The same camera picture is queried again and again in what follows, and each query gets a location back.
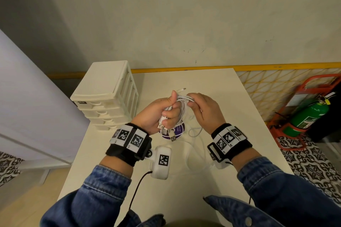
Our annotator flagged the yellow wire grid fence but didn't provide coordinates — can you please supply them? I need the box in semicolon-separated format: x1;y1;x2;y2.
236;62;341;123

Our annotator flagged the red extinguisher stand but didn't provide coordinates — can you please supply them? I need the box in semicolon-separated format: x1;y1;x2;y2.
267;74;341;152

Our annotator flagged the black right wristband with markers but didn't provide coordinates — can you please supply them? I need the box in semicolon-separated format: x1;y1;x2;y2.
207;123;253;163

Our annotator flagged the white plastic drawer unit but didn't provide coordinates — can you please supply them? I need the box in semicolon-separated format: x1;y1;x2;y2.
70;60;140;132

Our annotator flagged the white cabinet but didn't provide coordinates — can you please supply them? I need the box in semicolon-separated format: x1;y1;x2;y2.
0;29;90;167

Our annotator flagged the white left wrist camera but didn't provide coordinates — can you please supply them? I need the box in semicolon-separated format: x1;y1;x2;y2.
146;146;172;180

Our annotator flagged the thin black camera cable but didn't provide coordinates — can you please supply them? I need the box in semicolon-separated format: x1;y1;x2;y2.
128;171;153;212

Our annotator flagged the person's left forearm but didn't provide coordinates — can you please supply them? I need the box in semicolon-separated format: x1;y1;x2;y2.
40;155;134;227

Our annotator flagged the green fire extinguisher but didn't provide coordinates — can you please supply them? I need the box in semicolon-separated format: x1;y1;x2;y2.
282;96;331;137

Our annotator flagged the person's right hand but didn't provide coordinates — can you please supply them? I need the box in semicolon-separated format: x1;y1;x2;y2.
186;92;227;135

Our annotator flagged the person's right forearm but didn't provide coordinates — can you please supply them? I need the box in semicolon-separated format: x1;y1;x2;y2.
236;148;341;227

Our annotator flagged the purple round tape roll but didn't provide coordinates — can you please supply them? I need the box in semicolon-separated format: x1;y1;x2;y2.
159;122;186;141

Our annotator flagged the white usb cable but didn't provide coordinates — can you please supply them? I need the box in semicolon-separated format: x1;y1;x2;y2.
157;88;214;175

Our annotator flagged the person's left hand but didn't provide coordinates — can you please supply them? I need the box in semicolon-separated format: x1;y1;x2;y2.
131;90;184;136

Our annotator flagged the black wristband with markers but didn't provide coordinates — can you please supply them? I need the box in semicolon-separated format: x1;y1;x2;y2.
105;123;152;168
207;123;253;163

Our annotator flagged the blue denim jacket front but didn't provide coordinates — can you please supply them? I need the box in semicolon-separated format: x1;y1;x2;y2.
115;195;269;227

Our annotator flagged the black left wristband with markers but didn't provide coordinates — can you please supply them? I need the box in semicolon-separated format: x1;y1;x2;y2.
105;123;152;168

